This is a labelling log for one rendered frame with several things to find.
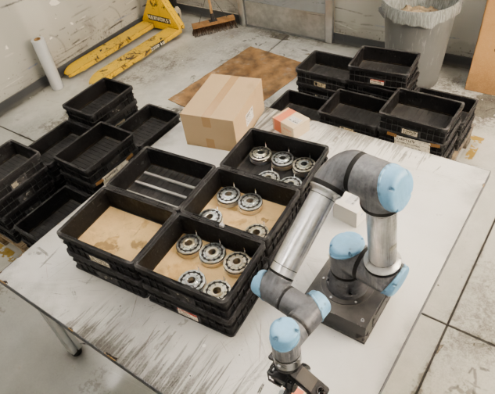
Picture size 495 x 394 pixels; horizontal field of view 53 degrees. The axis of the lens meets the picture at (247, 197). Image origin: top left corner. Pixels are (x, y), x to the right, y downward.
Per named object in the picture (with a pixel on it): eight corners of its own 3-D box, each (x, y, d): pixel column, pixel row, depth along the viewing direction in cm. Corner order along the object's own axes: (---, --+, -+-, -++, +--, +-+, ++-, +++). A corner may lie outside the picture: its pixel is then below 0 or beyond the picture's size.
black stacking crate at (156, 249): (268, 262, 190) (266, 242, 182) (229, 324, 172) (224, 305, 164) (184, 231, 206) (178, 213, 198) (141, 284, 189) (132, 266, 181)
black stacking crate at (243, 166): (329, 166, 225) (329, 147, 217) (302, 209, 207) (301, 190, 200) (253, 147, 242) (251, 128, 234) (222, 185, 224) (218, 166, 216)
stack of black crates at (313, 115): (338, 129, 353) (338, 102, 337) (317, 153, 337) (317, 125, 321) (289, 115, 372) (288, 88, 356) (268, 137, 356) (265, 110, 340)
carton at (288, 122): (310, 130, 265) (310, 118, 259) (294, 140, 260) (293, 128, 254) (288, 118, 274) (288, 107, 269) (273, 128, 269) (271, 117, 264)
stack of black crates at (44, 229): (78, 210, 323) (65, 184, 307) (109, 227, 309) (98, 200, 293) (28, 252, 301) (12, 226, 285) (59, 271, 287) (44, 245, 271)
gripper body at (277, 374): (281, 361, 145) (278, 339, 137) (307, 375, 141) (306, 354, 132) (267, 382, 141) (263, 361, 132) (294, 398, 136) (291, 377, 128)
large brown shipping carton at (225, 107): (238, 152, 258) (233, 120, 244) (187, 144, 268) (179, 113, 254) (264, 109, 283) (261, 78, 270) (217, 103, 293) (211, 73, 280)
